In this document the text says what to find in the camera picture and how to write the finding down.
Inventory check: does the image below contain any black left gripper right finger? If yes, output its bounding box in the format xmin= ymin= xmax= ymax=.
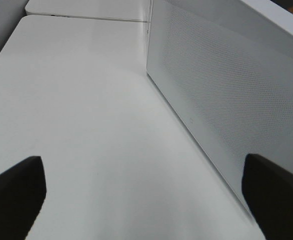
xmin=241 ymin=153 xmax=293 ymax=240

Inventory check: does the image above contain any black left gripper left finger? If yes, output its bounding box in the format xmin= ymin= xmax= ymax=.
xmin=0 ymin=156 xmax=47 ymax=240

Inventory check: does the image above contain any white microwave door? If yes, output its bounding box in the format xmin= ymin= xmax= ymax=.
xmin=146 ymin=0 xmax=293 ymax=201

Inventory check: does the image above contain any white microwave oven body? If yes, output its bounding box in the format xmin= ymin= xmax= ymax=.
xmin=144 ymin=0 xmax=154 ymax=67

